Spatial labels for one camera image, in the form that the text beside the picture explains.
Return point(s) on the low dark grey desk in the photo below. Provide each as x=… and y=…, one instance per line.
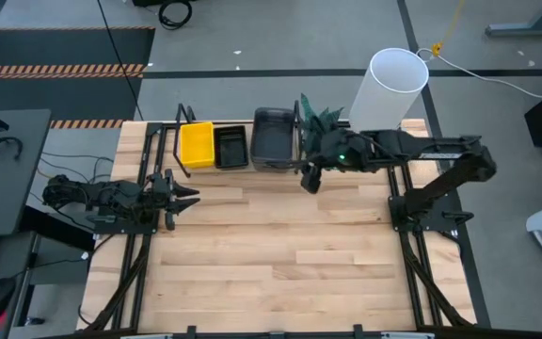
x=3, y=254

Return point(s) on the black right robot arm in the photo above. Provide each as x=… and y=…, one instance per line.
x=440, y=148

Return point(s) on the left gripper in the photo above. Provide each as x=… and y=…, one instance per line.
x=169, y=207

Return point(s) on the black slotted plastic basket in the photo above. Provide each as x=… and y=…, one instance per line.
x=231, y=148

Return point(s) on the black hazard-striped floor mat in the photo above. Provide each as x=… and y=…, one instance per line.
x=64, y=47

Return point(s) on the grey translucent plastic bin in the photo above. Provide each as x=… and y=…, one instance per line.
x=272, y=136

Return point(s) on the green plant in white pot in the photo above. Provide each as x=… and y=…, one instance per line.
x=315, y=120

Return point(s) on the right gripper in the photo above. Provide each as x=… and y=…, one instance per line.
x=312, y=179

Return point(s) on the yellow plastic basket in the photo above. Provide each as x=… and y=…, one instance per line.
x=197, y=143

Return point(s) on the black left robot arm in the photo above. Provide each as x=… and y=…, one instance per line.
x=111, y=198

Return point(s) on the grey metal table leg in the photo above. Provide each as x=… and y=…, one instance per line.
x=525, y=29

